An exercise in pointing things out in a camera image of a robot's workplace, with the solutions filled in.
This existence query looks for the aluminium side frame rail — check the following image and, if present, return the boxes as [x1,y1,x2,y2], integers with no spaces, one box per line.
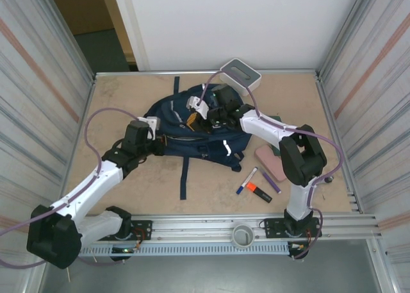
[56,76,97,217]
[315,74,363,214]

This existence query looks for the thin aluminium frame rail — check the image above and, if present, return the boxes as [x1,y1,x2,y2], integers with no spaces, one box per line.
[94,69,321,77]

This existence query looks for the long aluminium frame rail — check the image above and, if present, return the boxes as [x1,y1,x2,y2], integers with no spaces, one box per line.
[38,213,384,241]

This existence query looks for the navy blue backpack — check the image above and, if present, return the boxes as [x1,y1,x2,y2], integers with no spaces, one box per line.
[143,76,253,201]

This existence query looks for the grey slotted cable duct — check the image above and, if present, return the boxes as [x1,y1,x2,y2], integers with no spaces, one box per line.
[78,243,291,256]

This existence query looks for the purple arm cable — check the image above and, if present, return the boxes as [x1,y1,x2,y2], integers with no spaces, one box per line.
[0,108,145,270]
[198,70,345,261]

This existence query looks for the black controller board with wires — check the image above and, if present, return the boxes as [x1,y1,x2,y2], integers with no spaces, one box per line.
[110,246,142,262]
[287,241,311,261]

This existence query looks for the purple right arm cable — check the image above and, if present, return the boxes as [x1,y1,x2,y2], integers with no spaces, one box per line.
[198,70,345,261]

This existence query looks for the white marker with blue cap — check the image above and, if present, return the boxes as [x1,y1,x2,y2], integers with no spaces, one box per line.
[236,167,259,195]

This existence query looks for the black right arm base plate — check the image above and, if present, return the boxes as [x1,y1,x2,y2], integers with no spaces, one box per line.
[263,217,322,239]

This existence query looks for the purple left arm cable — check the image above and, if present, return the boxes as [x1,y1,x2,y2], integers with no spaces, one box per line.
[0,108,145,270]

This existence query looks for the pink eraser block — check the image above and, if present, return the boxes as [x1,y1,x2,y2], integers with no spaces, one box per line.
[255,144,288,181]

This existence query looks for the white grey tissue box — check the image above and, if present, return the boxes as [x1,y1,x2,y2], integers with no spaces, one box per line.
[219,58,263,97]

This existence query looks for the grey plastic pipe ring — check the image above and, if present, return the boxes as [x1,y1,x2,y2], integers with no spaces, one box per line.
[232,224,256,248]

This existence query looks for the purple pen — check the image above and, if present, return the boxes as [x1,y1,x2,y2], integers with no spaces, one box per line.
[261,168,282,194]

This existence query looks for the orange black highlighter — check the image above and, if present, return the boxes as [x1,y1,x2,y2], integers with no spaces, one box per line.
[245,181,274,204]

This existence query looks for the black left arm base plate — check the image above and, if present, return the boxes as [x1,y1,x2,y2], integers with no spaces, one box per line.
[121,220,153,242]

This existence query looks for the brown wooden door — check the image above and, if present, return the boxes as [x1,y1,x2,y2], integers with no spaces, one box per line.
[47,0,135,65]

